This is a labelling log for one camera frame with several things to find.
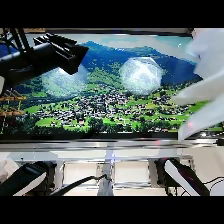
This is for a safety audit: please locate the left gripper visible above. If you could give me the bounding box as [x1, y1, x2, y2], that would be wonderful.
[32, 32, 90, 76]

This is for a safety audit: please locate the white garment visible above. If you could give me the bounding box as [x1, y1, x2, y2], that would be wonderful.
[0, 158, 21, 184]
[171, 27, 224, 142]

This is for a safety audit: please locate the black cable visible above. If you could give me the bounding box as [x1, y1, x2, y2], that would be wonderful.
[49, 173, 112, 197]

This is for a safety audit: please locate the silver frame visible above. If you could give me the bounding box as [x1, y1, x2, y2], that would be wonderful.
[0, 138, 224, 197]

